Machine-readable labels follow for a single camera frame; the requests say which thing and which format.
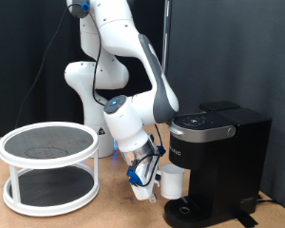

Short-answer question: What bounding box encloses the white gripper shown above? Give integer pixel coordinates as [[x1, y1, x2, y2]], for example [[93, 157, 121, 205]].
[[128, 155, 162, 204]]

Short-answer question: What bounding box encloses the white ceramic mug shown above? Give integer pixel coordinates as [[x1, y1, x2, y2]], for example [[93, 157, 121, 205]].
[[155, 163, 186, 200]]

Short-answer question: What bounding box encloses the black Keurig coffee machine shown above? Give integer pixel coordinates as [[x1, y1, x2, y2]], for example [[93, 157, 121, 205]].
[[162, 101, 273, 228]]

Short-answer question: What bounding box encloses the white two-tier turntable rack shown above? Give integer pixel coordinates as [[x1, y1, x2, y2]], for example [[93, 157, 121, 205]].
[[0, 121, 101, 219]]

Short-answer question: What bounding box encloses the grey vertical metal pole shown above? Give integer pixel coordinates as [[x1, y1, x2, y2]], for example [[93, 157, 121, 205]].
[[159, 0, 173, 77]]

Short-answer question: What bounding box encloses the grey fabric backdrop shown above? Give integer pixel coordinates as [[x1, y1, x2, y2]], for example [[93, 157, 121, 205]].
[[162, 0, 285, 215]]

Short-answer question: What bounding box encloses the black fabric backdrop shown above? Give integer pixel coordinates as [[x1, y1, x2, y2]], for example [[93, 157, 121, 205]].
[[0, 0, 166, 138]]

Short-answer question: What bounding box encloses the blue mounted wrist camera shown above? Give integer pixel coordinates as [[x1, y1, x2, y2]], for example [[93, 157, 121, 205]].
[[156, 144, 167, 157]]

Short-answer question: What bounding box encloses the black machine power cord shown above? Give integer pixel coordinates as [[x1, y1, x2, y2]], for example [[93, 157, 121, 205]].
[[256, 194, 278, 205]]

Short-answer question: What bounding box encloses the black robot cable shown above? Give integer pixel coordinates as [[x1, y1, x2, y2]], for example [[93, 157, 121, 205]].
[[0, 3, 165, 188]]

